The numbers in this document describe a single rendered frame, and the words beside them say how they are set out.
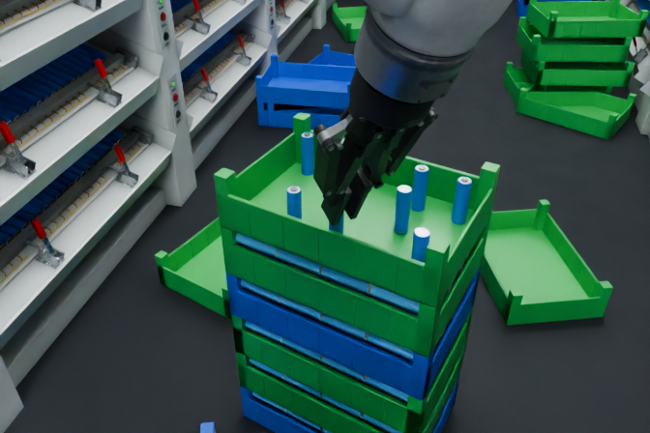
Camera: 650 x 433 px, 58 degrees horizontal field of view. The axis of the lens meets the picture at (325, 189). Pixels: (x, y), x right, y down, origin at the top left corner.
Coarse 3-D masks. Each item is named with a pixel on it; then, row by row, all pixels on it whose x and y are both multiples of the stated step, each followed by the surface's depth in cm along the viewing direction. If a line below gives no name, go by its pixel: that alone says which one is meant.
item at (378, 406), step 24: (240, 336) 88; (264, 336) 92; (264, 360) 88; (288, 360) 84; (312, 360) 89; (456, 360) 88; (312, 384) 84; (336, 384) 81; (360, 384) 79; (432, 384) 85; (360, 408) 81; (384, 408) 78; (408, 408) 76; (432, 408) 82; (408, 432) 78
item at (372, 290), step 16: (240, 240) 78; (256, 240) 77; (272, 256) 77; (288, 256) 74; (320, 272) 73; (336, 272) 72; (352, 288) 72; (368, 288) 70; (448, 288) 72; (400, 304) 68; (416, 304) 67
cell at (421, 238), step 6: (420, 228) 66; (426, 228) 66; (414, 234) 65; (420, 234) 65; (426, 234) 65; (414, 240) 65; (420, 240) 65; (426, 240) 65; (414, 246) 66; (420, 246) 65; (426, 246) 65; (414, 252) 66; (420, 252) 65; (414, 258) 66; (420, 258) 66
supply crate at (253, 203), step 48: (288, 144) 86; (240, 192) 79; (384, 192) 83; (432, 192) 82; (480, 192) 76; (288, 240) 72; (336, 240) 67; (384, 240) 74; (432, 240) 62; (384, 288) 67; (432, 288) 63
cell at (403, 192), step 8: (400, 192) 72; (408, 192) 71; (400, 200) 72; (408, 200) 72; (400, 208) 73; (408, 208) 73; (400, 216) 73; (408, 216) 74; (400, 224) 74; (400, 232) 75
